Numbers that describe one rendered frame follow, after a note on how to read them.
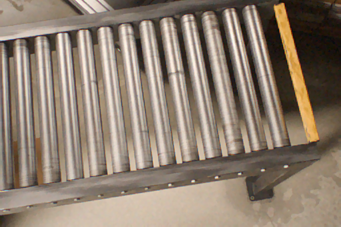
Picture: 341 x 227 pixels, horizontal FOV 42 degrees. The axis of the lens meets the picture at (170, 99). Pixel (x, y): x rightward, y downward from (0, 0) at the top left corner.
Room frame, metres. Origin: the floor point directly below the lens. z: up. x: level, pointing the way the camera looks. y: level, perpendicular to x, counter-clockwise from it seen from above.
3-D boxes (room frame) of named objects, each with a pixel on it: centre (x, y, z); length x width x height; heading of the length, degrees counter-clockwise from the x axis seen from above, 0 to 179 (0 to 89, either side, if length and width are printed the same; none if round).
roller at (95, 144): (0.42, 0.23, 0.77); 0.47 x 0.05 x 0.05; 5
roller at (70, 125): (0.41, 0.30, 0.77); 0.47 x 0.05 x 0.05; 5
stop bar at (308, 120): (0.46, -0.37, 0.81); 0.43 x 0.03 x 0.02; 5
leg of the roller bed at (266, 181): (0.22, -0.37, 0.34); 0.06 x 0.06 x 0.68; 5
